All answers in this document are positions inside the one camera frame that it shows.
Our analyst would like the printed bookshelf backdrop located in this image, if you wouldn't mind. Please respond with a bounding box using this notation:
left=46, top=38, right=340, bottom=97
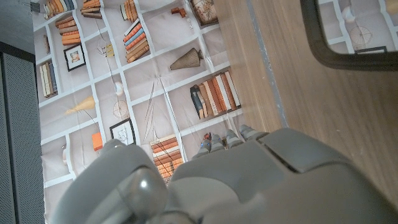
left=32, top=0, right=259, bottom=224

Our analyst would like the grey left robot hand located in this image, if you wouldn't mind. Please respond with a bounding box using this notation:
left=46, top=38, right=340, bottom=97
left=51, top=124, right=398, bottom=224

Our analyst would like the black-framed hand mirror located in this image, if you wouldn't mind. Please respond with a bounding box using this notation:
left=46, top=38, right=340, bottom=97
left=300, top=0, right=398, bottom=72

